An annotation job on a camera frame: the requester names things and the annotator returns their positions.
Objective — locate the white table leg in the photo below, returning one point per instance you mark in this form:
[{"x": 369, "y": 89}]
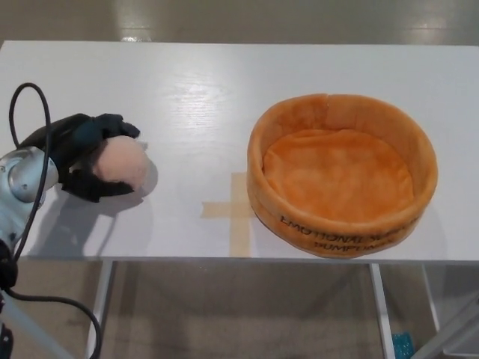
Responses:
[
  {"x": 381, "y": 306},
  {"x": 100, "y": 306},
  {"x": 431, "y": 299}
]

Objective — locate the pink round plush toy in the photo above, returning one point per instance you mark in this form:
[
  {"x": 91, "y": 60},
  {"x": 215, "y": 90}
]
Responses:
[{"x": 125, "y": 161}]

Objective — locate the light blue metal bar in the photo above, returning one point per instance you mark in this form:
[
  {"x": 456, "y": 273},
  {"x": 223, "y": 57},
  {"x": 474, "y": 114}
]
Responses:
[
  {"x": 460, "y": 321},
  {"x": 33, "y": 333}
]

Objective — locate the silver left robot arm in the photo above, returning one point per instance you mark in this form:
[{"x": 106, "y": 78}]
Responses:
[{"x": 18, "y": 187}]

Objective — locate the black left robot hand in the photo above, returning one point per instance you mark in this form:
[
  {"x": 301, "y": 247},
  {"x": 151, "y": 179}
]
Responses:
[{"x": 75, "y": 138}]

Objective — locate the teal patterned object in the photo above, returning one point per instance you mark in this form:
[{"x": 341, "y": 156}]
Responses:
[{"x": 403, "y": 344}]

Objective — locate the beige masking tape strip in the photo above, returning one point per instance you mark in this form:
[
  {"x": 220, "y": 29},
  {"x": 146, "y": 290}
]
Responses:
[
  {"x": 240, "y": 235},
  {"x": 217, "y": 209}
]

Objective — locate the orange plush round plate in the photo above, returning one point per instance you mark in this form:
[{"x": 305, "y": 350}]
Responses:
[{"x": 337, "y": 179}]

